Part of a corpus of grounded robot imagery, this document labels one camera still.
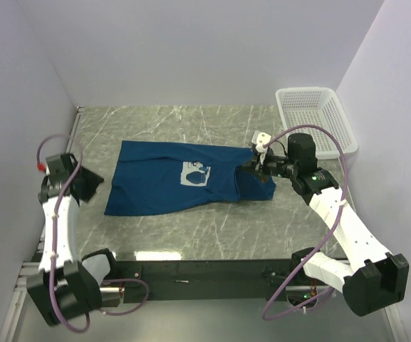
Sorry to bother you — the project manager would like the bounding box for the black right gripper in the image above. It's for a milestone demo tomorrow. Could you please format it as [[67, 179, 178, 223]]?
[[239, 147, 298, 183]]

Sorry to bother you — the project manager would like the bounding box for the blue t shirt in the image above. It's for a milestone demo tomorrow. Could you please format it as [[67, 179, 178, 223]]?
[[105, 140, 276, 217]]

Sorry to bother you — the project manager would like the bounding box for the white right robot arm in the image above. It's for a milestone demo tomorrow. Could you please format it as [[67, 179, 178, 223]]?
[[241, 131, 410, 316]]

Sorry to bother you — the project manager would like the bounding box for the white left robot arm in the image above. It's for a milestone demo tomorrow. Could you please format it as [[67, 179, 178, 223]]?
[[26, 153, 120, 326]]

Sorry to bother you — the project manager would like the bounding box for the white plastic basket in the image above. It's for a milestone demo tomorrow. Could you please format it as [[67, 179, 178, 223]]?
[[275, 87, 358, 155]]

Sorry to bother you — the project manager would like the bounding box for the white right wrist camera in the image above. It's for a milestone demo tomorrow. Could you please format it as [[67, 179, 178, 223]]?
[[251, 130, 271, 164]]

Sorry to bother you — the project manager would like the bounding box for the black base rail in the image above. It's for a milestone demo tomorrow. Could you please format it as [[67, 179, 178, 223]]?
[[103, 259, 294, 304]]

